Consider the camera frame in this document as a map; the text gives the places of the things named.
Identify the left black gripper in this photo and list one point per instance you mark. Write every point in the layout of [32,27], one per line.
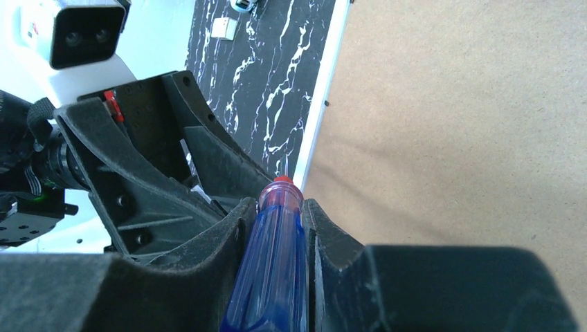
[145,212]

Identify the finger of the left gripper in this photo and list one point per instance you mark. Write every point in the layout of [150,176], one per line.
[226,173]

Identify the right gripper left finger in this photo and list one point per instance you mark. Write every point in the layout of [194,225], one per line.
[186,289]

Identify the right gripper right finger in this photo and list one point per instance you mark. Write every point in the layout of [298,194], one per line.
[378,287]

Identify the blue red screwdriver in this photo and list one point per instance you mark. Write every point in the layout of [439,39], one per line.
[271,288]

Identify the white picture frame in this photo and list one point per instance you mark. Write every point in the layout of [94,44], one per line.
[461,122]

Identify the white staple box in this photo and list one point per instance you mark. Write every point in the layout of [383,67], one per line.
[223,28]

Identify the light blue stapler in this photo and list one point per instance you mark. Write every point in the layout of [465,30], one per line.
[243,5]

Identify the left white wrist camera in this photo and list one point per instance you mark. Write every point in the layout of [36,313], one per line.
[70,46]

